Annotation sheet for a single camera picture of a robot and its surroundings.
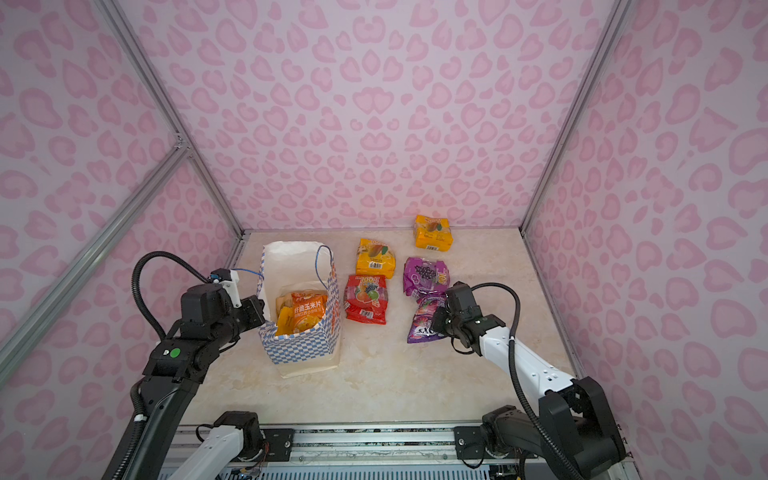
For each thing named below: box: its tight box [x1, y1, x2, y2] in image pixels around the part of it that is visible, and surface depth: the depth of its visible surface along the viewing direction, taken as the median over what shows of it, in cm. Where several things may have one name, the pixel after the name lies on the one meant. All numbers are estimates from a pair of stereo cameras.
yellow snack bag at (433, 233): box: [414, 215, 454, 252], surface depth 112 cm
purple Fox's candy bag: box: [407, 292, 448, 344], surface depth 90 cm
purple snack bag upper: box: [403, 257, 451, 296], surface depth 100 cm
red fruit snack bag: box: [344, 275, 388, 325], surface depth 97 cm
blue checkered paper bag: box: [256, 240, 341, 379], surface depth 85 cm
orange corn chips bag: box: [291, 290, 328, 333], surface depth 85 cm
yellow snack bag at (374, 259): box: [355, 238, 397, 279], surface depth 105 cm
